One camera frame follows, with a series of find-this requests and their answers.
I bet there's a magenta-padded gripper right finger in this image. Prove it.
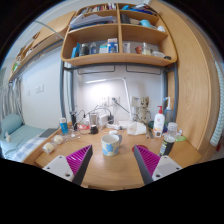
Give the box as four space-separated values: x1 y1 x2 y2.
132 144 183 186

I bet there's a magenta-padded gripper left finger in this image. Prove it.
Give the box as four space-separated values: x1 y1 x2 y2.
42 144 94 187

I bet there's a clear bottle with black label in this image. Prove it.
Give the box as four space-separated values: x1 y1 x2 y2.
158 122 179 158

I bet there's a crumpled white tissue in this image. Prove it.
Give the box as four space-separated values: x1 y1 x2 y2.
126 121 148 136

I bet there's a small black cup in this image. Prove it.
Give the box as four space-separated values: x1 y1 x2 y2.
89 124 100 135

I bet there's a cream mug with blue map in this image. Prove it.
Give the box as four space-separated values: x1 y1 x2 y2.
100 133 123 158

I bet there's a small blue tube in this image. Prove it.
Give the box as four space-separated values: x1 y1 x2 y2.
59 117 69 136

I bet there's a black cylindrical device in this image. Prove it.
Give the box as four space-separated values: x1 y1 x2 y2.
70 112 78 132

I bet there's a white red pump lotion bottle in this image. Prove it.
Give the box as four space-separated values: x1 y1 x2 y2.
152 105 166 138

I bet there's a silver metal tumbler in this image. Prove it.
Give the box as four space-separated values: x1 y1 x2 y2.
89 113 98 126

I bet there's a white charger block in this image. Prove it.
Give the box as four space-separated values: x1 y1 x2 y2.
98 113 109 126

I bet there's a brown tree creature figurine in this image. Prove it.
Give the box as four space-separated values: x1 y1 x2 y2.
134 96 153 126

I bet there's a white power strip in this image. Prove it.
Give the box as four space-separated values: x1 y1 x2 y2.
105 123 123 130

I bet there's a clear squeeze wash bottle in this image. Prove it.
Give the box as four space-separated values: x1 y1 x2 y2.
163 96 174 125

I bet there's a bed with teal bedding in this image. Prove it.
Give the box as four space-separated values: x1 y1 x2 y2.
0 124 46 162

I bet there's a teal pillow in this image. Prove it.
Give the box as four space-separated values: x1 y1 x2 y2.
0 113 24 136

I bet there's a wooden shelf unit with items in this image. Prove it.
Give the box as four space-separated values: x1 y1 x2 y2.
60 2 178 68

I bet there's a grey metal frame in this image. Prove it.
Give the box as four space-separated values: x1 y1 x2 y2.
59 59 179 123

